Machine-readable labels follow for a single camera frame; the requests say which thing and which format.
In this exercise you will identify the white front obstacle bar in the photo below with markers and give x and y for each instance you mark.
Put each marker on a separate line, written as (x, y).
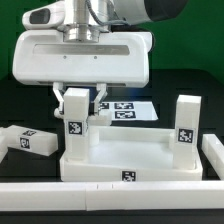
(59, 196)

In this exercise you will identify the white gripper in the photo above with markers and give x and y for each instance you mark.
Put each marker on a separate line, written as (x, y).
(118, 59)

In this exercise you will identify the white right obstacle bar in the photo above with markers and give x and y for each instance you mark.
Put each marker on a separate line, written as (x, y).
(214, 151)

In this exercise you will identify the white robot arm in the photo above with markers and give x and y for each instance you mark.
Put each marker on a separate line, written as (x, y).
(86, 20)

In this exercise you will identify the white desk top tray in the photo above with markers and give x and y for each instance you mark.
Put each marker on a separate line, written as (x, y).
(127, 154)

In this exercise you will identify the white obstacle bar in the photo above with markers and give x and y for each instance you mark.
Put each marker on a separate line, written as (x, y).
(59, 196)
(3, 148)
(214, 151)

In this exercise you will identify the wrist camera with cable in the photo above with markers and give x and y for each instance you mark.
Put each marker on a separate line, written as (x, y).
(47, 17)

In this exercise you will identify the white left obstacle bar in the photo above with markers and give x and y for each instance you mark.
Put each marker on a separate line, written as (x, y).
(3, 148)

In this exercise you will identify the white sheet with tags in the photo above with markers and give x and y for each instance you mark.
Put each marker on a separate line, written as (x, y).
(131, 110)

